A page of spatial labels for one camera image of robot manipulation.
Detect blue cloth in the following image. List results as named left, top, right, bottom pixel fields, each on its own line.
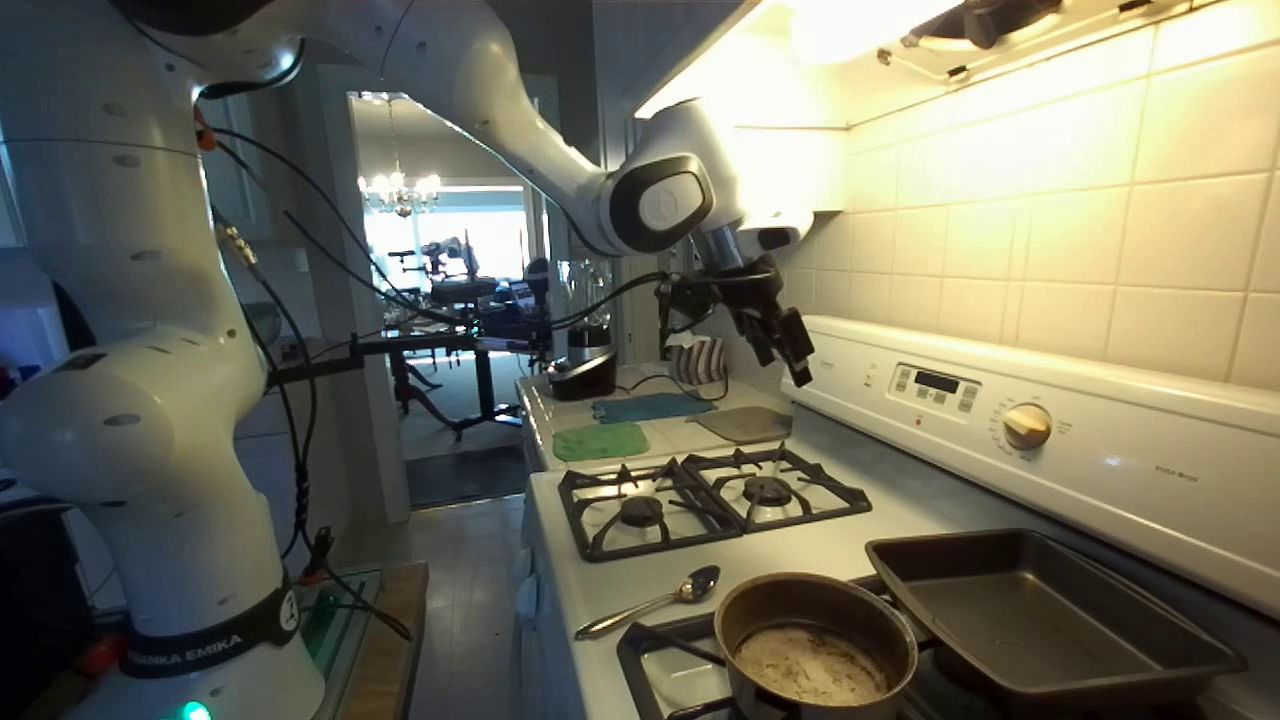
left=593, top=388, right=715, bottom=429

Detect white gas stove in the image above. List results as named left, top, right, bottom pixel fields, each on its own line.
left=511, top=313, right=1280, bottom=720

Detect grey square pot holder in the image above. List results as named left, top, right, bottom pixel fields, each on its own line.
left=688, top=404, right=795, bottom=447

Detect dark floor mat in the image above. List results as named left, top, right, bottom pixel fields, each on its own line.
left=401, top=441, right=536, bottom=511

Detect dark rectangular baking pan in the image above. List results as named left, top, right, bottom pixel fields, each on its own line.
left=859, top=523, right=1252, bottom=718

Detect chandelier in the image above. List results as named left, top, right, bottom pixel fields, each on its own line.
left=356, top=165, right=447, bottom=224

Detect green cloth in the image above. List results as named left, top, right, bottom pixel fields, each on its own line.
left=550, top=415, right=652, bottom=469

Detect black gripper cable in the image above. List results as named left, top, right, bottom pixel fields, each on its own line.
left=552, top=270, right=675, bottom=338

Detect metal spoon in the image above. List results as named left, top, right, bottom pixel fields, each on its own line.
left=573, top=560, right=726, bottom=646

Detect range hood with light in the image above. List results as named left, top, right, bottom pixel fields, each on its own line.
left=632, top=0, right=1280, bottom=134

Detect black camera stand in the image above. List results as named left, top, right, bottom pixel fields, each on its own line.
left=266, top=234, right=552, bottom=437

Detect wooden base board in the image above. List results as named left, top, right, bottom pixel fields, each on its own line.
left=331, top=557, right=432, bottom=720

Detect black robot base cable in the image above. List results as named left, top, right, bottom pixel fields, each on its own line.
left=194, top=75, right=418, bottom=646

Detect white striped container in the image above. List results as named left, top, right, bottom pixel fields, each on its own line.
left=660, top=326, right=732, bottom=392

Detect metal saucepan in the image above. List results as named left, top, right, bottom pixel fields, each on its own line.
left=711, top=572, right=923, bottom=720

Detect kitchen wall cabinet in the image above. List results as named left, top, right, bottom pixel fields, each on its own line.
left=738, top=124, right=853, bottom=234

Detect beige round stove knob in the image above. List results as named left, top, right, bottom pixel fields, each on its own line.
left=1002, top=400, right=1055, bottom=455

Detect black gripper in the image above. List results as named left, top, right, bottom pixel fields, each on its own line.
left=711, top=259, right=821, bottom=392

